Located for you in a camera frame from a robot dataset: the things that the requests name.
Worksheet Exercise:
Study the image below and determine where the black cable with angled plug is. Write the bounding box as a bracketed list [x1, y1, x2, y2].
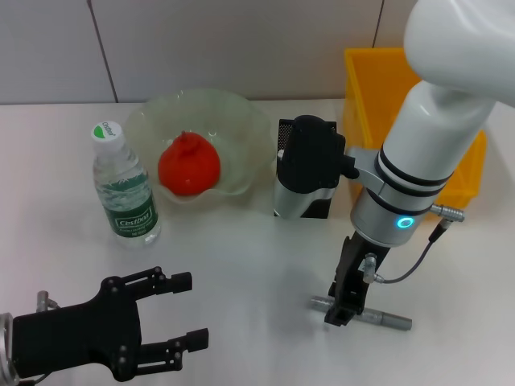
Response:
[15, 372, 53, 386]

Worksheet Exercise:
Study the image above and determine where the right wrist camera housing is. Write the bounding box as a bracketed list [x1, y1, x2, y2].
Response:
[273, 114, 360, 220]

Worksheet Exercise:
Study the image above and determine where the black mesh pen holder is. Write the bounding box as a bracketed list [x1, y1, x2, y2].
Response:
[274, 118, 340, 220]

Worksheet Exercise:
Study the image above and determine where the grey cable with silver plug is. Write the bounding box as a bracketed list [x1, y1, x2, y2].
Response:
[36, 290, 62, 313]
[360, 203, 465, 285]

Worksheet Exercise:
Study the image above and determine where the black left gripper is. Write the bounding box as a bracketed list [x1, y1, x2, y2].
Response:
[10, 265, 211, 383]

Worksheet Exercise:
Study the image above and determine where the pale green glass fruit plate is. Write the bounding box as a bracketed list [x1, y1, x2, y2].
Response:
[122, 88, 272, 207]

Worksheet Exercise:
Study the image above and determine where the silver grey marker pen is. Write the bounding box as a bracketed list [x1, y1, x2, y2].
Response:
[309, 295, 414, 332]

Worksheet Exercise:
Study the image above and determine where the clear green-label water bottle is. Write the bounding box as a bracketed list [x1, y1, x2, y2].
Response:
[89, 120, 163, 250]

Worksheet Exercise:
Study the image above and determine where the orange fruit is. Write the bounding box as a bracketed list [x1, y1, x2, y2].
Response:
[157, 129, 222, 197]

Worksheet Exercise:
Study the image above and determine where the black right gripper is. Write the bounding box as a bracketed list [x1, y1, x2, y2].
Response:
[323, 231, 394, 328]

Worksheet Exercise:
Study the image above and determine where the yellow plastic bin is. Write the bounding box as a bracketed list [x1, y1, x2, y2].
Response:
[342, 46, 488, 220]

